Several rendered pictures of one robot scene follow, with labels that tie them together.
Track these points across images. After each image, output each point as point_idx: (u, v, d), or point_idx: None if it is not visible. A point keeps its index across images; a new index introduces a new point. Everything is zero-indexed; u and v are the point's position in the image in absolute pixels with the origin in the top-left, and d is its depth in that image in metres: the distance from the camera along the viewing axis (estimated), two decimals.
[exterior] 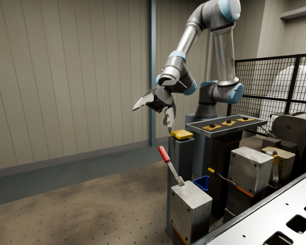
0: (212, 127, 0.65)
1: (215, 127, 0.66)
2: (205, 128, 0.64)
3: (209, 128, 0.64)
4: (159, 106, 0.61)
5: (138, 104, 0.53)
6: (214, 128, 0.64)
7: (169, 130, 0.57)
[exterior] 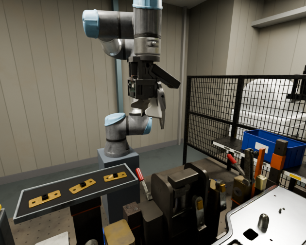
0: (42, 200, 0.51)
1: (47, 198, 0.52)
2: (30, 202, 0.51)
3: (35, 202, 0.51)
4: None
5: (165, 120, 0.47)
6: (41, 202, 0.50)
7: (144, 114, 0.59)
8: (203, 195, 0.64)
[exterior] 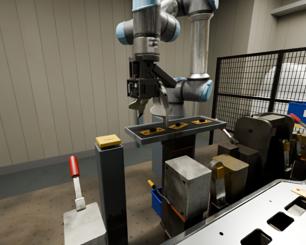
0: (152, 131, 0.54)
1: (156, 131, 0.55)
2: (142, 132, 0.53)
3: (147, 132, 0.53)
4: None
5: (168, 119, 0.48)
6: (153, 132, 0.53)
7: (140, 115, 0.59)
8: None
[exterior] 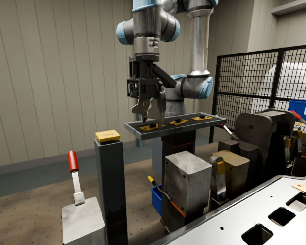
0: (152, 127, 0.53)
1: (156, 126, 0.54)
2: (142, 128, 0.52)
3: (147, 128, 0.53)
4: None
5: (162, 121, 0.50)
6: (153, 128, 0.52)
7: (145, 120, 0.57)
8: None
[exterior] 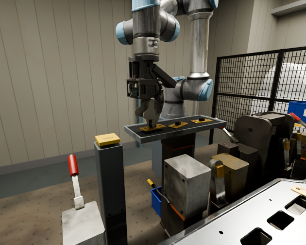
0: (152, 127, 0.53)
1: (156, 127, 0.54)
2: (142, 128, 0.52)
3: (147, 128, 0.53)
4: None
5: (157, 120, 0.53)
6: (153, 129, 0.52)
7: (150, 122, 0.54)
8: None
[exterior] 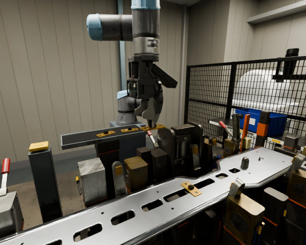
0: (152, 127, 0.53)
1: (156, 127, 0.54)
2: (142, 128, 0.53)
3: (146, 128, 0.53)
4: None
5: (157, 120, 0.53)
6: (153, 129, 0.52)
7: (150, 122, 0.54)
8: (198, 145, 0.82)
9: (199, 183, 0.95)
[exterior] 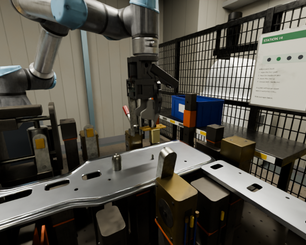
0: (151, 127, 0.53)
1: (156, 127, 0.54)
2: (141, 128, 0.53)
3: (146, 128, 0.53)
4: None
5: (156, 121, 0.52)
6: (152, 129, 0.52)
7: (150, 122, 0.55)
8: (53, 136, 0.54)
9: None
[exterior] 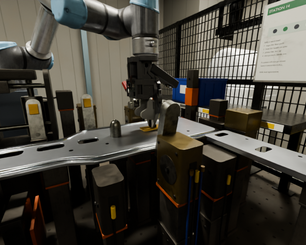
0: (151, 127, 0.53)
1: (156, 127, 0.54)
2: (141, 128, 0.53)
3: (146, 128, 0.53)
4: None
5: (156, 121, 0.52)
6: (152, 129, 0.52)
7: (150, 122, 0.55)
8: (47, 103, 0.51)
9: (79, 167, 0.64)
